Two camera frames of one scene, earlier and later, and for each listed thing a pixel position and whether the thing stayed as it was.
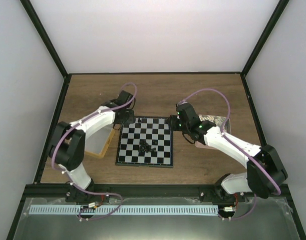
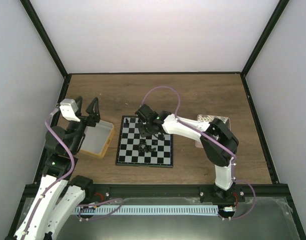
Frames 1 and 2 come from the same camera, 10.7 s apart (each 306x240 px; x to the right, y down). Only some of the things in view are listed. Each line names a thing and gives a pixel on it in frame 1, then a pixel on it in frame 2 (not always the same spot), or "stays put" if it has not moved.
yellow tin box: x=96 y=142 stays put
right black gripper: x=172 y=124 → x=143 y=132
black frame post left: x=45 y=37 stays put
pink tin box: x=219 y=121 stays put
